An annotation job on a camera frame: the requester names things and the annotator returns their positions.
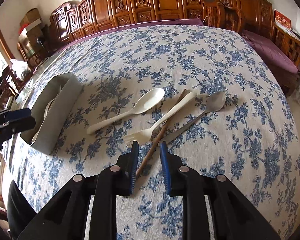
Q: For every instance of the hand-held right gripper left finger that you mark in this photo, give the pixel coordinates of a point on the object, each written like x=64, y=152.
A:
x=134, y=170

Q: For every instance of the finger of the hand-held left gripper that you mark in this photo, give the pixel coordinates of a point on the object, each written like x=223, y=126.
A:
x=18, y=115
x=17, y=128

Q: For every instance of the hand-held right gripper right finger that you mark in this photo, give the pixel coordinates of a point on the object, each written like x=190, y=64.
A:
x=165, y=170

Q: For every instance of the small white plastic spoon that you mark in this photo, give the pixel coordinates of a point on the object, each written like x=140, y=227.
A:
x=49, y=107

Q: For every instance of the brown wooden chopstick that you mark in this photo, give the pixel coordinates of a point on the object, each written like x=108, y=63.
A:
x=158, y=137

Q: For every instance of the grey metal tin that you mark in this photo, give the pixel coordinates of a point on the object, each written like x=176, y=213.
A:
x=62, y=120

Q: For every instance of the wooden dining chair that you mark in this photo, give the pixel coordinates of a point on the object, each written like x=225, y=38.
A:
x=7, y=87

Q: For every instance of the white plastic bag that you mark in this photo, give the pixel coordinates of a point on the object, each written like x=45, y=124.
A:
x=19, y=70

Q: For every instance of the blue floral tablecloth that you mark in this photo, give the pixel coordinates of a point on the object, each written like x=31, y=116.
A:
x=215, y=155

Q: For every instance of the white plastic fork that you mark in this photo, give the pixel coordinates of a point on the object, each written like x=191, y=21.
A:
x=170, y=111

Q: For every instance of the person's black clothing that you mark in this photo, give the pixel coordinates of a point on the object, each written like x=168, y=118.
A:
x=22, y=207

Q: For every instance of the large white plastic spoon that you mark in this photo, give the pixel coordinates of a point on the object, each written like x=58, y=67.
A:
x=145, y=101

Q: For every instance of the metal spoon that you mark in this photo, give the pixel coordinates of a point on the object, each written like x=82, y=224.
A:
x=215, y=102

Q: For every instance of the cardboard box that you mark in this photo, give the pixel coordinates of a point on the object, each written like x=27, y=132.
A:
x=31, y=18

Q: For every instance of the purple sofa cushion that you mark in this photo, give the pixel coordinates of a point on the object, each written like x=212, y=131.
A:
x=130, y=26

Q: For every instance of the grey fluffy object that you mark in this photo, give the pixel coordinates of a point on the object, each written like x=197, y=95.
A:
x=299, y=91

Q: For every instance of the purple armchair cushion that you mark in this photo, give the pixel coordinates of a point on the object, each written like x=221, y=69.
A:
x=270, y=52

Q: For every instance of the carved wooden sofa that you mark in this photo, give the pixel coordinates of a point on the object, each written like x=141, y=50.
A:
x=140, y=2

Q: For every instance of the carved wooden armchair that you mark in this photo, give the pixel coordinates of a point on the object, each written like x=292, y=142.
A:
x=252, y=7

